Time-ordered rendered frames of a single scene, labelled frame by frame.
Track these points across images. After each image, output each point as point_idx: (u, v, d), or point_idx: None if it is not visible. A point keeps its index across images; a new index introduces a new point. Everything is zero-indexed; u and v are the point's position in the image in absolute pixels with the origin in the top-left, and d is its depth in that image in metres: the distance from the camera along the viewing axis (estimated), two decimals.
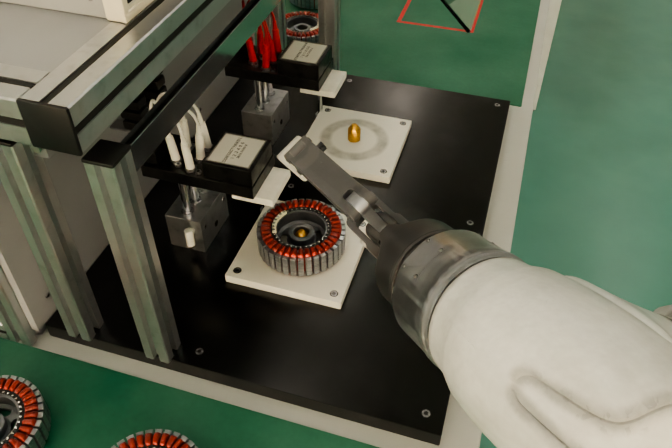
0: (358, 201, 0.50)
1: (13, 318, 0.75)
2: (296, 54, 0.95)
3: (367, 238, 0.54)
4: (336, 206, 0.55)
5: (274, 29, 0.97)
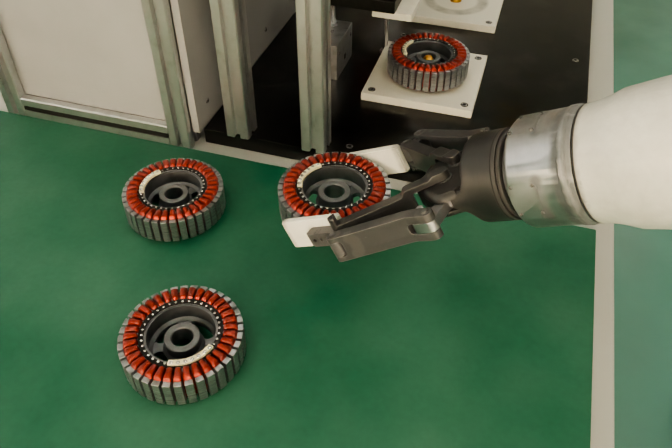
0: (428, 227, 0.52)
1: (181, 115, 0.82)
2: None
3: None
4: None
5: None
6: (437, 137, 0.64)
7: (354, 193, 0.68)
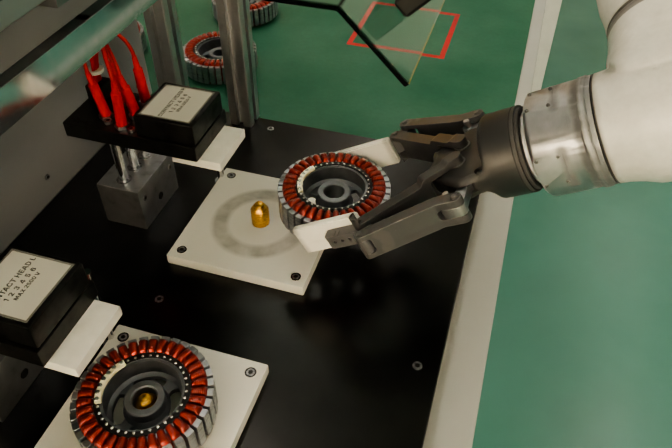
0: (460, 211, 0.54)
1: None
2: (164, 107, 0.64)
3: None
4: None
5: (135, 69, 0.66)
6: (427, 125, 0.66)
7: (351, 190, 0.68)
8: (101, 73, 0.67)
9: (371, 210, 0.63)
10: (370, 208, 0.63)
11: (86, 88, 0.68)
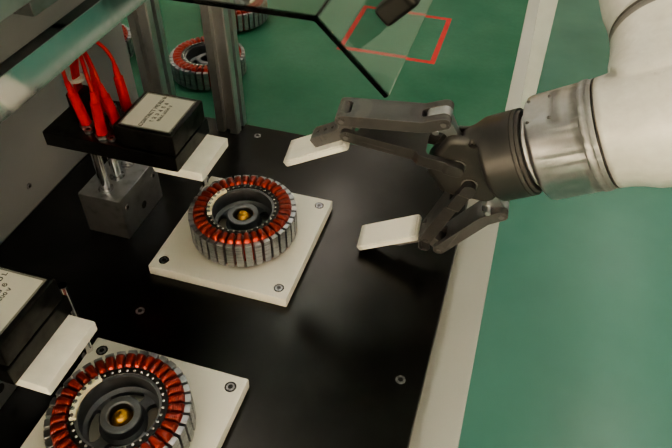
0: (444, 108, 0.54)
1: None
2: (144, 116, 0.63)
3: (443, 159, 0.57)
4: (400, 146, 0.57)
5: (116, 77, 0.65)
6: (457, 216, 0.66)
7: (261, 212, 0.72)
8: (82, 81, 0.67)
9: (273, 233, 0.66)
10: (271, 231, 0.66)
11: (67, 96, 0.67)
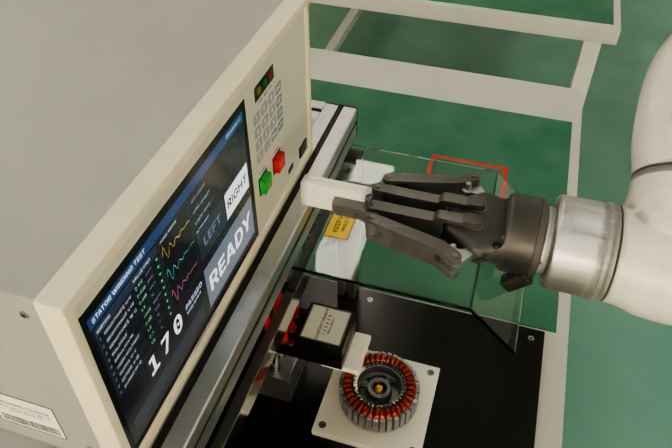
0: (471, 181, 0.68)
1: None
2: (317, 329, 0.86)
3: (465, 199, 0.64)
4: (427, 192, 0.65)
5: None
6: (406, 243, 0.63)
7: (390, 383, 0.95)
8: None
9: (406, 408, 0.89)
10: (405, 407, 0.89)
11: None
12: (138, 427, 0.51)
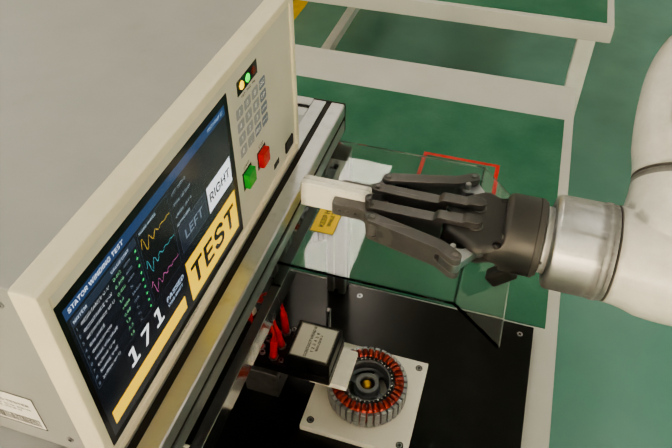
0: (471, 182, 0.68)
1: None
2: (306, 347, 0.90)
3: (465, 199, 0.64)
4: (427, 192, 0.65)
5: (282, 314, 0.92)
6: (406, 243, 0.63)
7: (378, 378, 0.95)
8: (255, 314, 0.93)
9: (394, 403, 0.90)
10: (393, 402, 0.90)
11: None
12: (118, 418, 0.52)
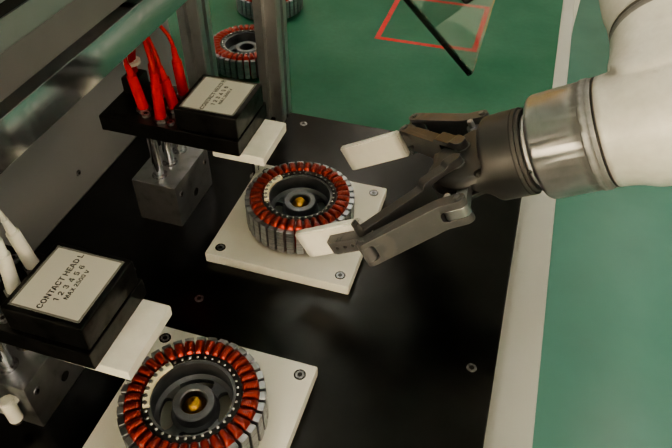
0: None
1: None
2: (205, 99, 0.62)
3: (457, 138, 0.61)
4: (435, 132, 0.64)
5: (174, 60, 0.64)
6: (408, 238, 0.56)
7: (317, 199, 0.70)
8: (138, 65, 0.65)
9: (333, 219, 0.65)
10: (332, 217, 0.65)
11: (122, 80, 0.66)
12: None
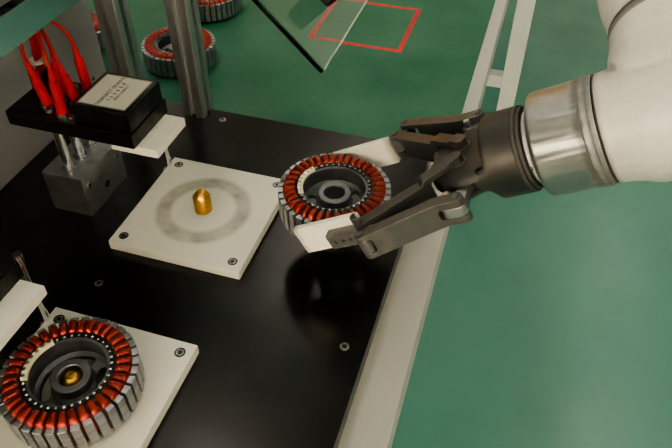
0: None
1: None
2: (102, 96, 0.66)
3: (455, 138, 0.61)
4: (429, 135, 0.64)
5: (76, 59, 0.68)
6: (407, 233, 0.57)
7: (351, 191, 0.68)
8: (43, 63, 0.69)
9: (371, 211, 0.63)
10: (370, 209, 0.63)
11: None
12: None
